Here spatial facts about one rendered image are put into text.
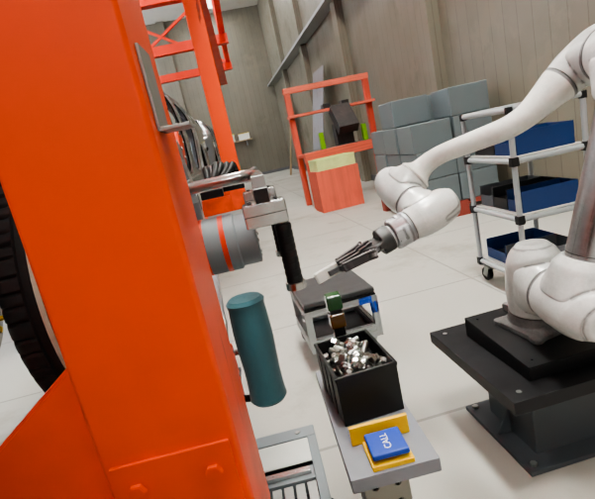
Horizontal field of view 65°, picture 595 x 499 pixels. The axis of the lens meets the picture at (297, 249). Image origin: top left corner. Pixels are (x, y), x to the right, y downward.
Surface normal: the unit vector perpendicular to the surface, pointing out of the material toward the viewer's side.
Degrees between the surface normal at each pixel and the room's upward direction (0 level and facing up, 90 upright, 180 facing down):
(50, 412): 90
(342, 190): 90
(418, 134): 90
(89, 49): 90
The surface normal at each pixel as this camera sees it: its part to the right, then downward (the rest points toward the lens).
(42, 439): 0.11, 0.20
